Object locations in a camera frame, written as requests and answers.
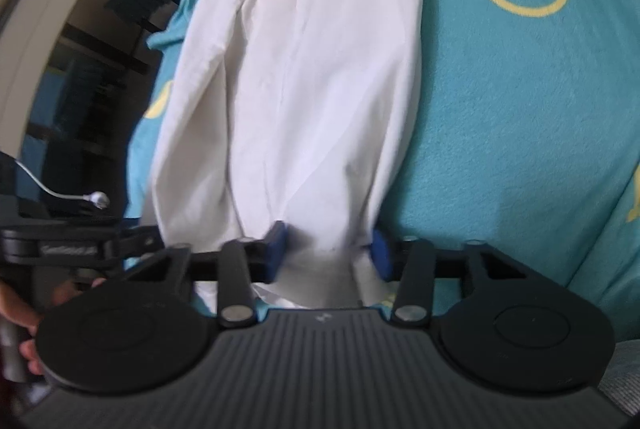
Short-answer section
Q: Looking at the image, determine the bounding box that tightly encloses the person's left hand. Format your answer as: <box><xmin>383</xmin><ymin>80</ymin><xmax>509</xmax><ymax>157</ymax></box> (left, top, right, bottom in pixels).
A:
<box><xmin>0</xmin><ymin>277</ymin><xmax>108</xmax><ymax>377</ymax></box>

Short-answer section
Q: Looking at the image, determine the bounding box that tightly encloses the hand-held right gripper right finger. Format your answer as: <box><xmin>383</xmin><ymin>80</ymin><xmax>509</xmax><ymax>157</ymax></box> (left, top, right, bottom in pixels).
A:
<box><xmin>370</xmin><ymin>229</ymin><xmax>534</xmax><ymax>326</ymax></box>

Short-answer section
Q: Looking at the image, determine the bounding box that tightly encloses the teal smiley print blanket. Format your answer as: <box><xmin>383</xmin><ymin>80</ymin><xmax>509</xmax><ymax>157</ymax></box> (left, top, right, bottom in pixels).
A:
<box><xmin>122</xmin><ymin>0</ymin><xmax>640</xmax><ymax>346</ymax></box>

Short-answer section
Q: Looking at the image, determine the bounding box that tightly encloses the white garment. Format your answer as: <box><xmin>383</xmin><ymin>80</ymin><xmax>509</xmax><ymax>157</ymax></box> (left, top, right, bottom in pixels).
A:
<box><xmin>141</xmin><ymin>0</ymin><xmax>427</xmax><ymax>310</ymax></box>

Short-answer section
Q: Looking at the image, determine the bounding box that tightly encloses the white cabinet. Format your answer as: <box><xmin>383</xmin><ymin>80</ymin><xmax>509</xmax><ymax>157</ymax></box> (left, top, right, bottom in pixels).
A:
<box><xmin>0</xmin><ymin>0</ymin><xmax>110</xmax><ymax>160</ymax></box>

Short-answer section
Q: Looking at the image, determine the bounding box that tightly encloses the white cable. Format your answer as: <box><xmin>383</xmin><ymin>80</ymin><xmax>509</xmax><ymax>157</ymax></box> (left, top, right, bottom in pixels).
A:
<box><xmin>14</xmin><ymin>159</ymin><xmax>111</xmax><ymax>211</ymax></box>

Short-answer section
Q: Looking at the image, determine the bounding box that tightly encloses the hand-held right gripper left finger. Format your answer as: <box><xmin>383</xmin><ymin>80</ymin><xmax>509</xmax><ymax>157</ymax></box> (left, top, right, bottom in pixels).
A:
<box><xmin>122</xmin><ymin>221</ymin><xmax>289</xmax><ymax>329</ymax></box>

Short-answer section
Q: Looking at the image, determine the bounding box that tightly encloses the grey cloth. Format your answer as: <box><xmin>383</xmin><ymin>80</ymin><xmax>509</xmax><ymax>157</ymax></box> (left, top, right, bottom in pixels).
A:
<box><xmin>597</xmin><ymin>338</ymin><xmax>640</xmax><ymax>416</ymax></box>

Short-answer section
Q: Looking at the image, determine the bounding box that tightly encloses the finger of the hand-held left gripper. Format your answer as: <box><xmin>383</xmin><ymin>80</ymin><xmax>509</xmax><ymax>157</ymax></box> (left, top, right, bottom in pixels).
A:
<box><xmin>100</xmin><ymin>226</ymin><xmax>161</xmax><ymax>263</ymax></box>

